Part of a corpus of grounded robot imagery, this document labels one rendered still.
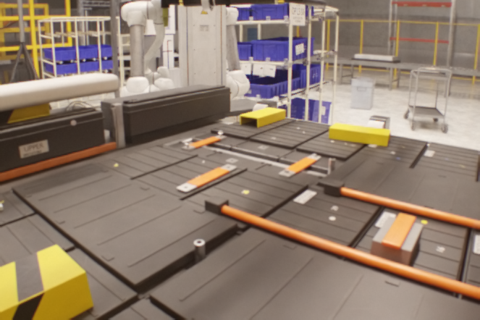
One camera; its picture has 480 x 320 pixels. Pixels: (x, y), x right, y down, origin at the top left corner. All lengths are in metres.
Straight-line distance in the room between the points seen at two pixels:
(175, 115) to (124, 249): 0.65
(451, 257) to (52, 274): 0.47
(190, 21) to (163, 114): 1.47
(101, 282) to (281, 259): 0.21
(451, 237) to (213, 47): 2.18
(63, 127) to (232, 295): 0.60
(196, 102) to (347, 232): 0.73
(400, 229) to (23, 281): 0.43
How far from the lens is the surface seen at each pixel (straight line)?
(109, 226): 0.53
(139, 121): 0.98
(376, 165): 0.78
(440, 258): 0.51
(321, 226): 0.53
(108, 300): 0.41
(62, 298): 0.38
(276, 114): 1.14
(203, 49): 2.48
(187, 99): 1.09
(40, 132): 0.85
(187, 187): 0.64
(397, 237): 0.46
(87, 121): 0.89
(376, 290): 0.41
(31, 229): 0.58
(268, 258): 0.44
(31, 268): 0.40
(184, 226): 0.51
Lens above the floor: 1.26
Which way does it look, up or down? 16 degrees down
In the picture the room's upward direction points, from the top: straight up
